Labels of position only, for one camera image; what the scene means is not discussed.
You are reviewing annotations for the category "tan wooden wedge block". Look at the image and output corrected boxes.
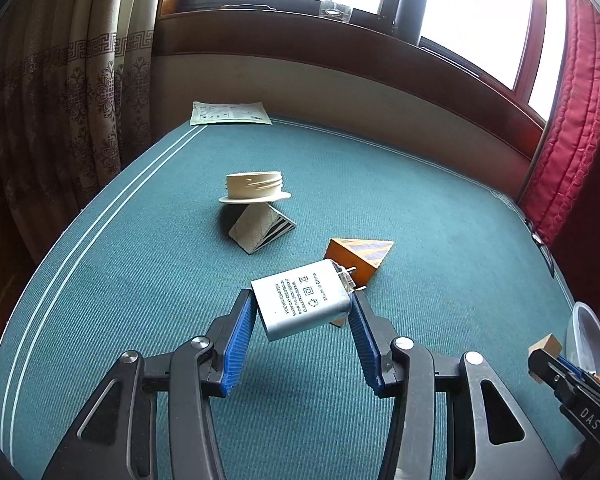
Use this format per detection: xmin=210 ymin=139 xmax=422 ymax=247
xmin=527 ymin=334 xmax=565 ymax=387

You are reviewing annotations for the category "white usb wall charger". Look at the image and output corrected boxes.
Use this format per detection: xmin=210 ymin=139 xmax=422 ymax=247
xmin=251 ymin=259 xmax=356 ymax=341

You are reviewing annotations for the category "small tan wooden block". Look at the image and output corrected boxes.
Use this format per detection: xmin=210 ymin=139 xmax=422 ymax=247
xmin=330 ymin=316 xmax=348 ymax=328

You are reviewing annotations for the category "clear plastic container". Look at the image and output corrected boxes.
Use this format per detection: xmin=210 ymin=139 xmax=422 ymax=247
xmin=565 ymin=301 xmax=600 ymax=378

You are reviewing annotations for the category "black metal table clip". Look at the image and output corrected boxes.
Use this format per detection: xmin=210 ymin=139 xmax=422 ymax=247
xmin=524 ymin=218 xmax=555 ymax=278

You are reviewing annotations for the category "red quilted cushion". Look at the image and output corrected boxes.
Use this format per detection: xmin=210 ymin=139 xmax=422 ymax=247
xmin=517 ymin=0 xmax=600 ymax=246

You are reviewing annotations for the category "orange striped wedge block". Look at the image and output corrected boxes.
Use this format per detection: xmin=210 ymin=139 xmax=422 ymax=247
xmin=324 ymin=238 xmax=394 ymax=286

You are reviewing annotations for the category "white striped wedge block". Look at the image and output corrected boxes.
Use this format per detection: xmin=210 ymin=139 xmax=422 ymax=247
xmin=228 ymin=204 xmax=296 ymax=255

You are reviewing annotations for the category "beige threaded plastic cap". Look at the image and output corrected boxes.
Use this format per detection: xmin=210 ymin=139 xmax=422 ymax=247
xmin=219 ymin=171 xmax=291 ymax=205

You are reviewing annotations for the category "printed paper sheet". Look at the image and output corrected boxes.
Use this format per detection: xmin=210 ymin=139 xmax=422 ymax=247
xmin=189 ymin=101 xmax=272 ymax=126

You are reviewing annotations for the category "patterned beige curtain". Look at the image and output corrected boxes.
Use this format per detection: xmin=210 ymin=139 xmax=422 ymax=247
xmin=0 ymin=0 xmax=159 ymax=260

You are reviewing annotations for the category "dark cylinder on windowsill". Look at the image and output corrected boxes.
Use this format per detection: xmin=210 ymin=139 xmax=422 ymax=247
xmin=393 ymin=0 xmax=427 ymax=47

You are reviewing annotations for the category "glass jar on windowsill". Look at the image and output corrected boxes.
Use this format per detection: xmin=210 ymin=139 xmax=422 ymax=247
xmin=318 ymin=0 xmax=353 ymax=23

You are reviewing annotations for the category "dark wooden window frame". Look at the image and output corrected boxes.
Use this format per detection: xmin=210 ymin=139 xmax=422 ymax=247
xmin=154 ymin=0 xmax=547 ymax=157

